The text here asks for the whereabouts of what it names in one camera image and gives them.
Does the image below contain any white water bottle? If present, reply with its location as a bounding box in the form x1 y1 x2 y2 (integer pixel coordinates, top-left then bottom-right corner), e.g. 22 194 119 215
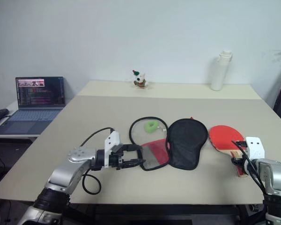
210 49 233 91

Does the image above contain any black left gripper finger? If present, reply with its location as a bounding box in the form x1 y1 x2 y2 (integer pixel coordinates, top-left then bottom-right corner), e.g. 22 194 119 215
121 144 144 156
118 159 147 170

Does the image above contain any black mesh paddle case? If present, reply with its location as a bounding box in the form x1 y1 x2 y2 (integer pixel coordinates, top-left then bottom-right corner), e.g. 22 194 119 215
128 116 208 172

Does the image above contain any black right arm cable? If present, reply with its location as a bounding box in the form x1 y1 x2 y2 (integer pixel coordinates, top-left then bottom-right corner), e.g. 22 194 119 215
231 140 268 195

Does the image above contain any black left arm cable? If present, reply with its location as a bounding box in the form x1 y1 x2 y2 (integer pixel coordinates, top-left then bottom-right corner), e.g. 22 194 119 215
81 127 115 195

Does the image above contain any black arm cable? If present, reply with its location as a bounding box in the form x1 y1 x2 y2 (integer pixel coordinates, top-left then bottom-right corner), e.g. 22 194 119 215
231 140 268 195
81 127 115 195

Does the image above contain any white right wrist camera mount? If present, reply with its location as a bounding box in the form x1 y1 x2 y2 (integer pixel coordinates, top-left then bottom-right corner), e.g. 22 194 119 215
245 136 266 160

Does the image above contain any open blue laptop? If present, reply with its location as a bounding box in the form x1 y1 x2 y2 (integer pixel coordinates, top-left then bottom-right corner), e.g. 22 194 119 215
0 76 67 135

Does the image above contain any white plush dog toy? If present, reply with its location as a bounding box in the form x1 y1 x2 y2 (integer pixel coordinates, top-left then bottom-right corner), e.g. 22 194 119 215
132 69 149 90

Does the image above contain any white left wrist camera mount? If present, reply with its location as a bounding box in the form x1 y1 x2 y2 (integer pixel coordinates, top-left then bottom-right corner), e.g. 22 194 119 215
104 131 121 168

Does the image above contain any white side table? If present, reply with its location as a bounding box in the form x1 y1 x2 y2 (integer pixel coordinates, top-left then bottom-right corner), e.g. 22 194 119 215
0 100 70 144

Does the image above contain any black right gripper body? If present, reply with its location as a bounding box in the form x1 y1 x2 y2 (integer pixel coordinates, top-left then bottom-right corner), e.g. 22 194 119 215
238 157 251 176

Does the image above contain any black table frame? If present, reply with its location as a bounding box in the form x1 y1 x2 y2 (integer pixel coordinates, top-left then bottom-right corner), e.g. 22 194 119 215
63 202 251 225

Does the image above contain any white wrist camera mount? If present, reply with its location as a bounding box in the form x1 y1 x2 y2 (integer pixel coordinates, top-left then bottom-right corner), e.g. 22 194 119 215
245 136 266 160
104 131 121 168

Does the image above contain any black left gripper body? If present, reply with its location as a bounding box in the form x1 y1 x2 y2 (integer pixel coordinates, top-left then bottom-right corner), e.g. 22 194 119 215
108 144 126 171

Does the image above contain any red table tennis paddle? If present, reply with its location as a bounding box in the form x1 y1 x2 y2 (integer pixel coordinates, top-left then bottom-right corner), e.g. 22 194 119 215
208 125 249 178

